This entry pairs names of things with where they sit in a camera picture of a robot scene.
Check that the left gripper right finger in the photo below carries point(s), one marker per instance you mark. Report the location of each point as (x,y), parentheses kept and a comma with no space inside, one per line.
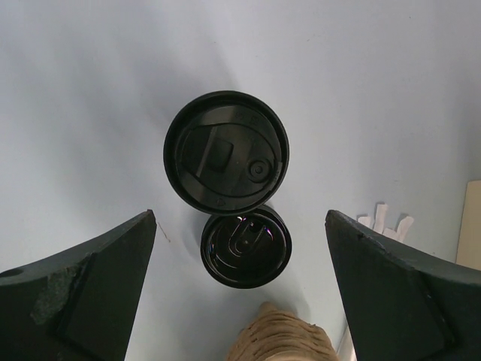
(401,303)

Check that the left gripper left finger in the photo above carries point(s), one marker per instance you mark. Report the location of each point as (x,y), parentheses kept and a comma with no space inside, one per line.
(81,303)

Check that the kraft paper takeout bag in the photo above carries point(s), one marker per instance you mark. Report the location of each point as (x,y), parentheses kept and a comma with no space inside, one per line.
(468,253)

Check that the brown pulp cup carrier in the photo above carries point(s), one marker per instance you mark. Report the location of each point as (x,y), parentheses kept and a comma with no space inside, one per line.
(277,334)

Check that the black coffee cup lid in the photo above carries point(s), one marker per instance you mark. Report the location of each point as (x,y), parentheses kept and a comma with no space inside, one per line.
(226,153)

